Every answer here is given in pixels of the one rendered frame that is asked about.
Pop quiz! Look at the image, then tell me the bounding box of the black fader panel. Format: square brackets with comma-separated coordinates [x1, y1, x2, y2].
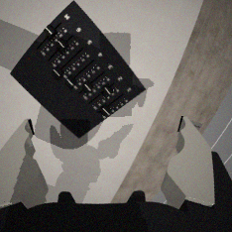
[10, 0, 146, 139]

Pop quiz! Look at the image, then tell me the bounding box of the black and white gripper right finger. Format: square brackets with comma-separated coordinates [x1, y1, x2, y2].
[161, 116, 232, 232]

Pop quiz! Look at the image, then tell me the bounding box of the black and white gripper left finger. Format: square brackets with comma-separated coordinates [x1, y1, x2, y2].
[0, 119, 49, 232]

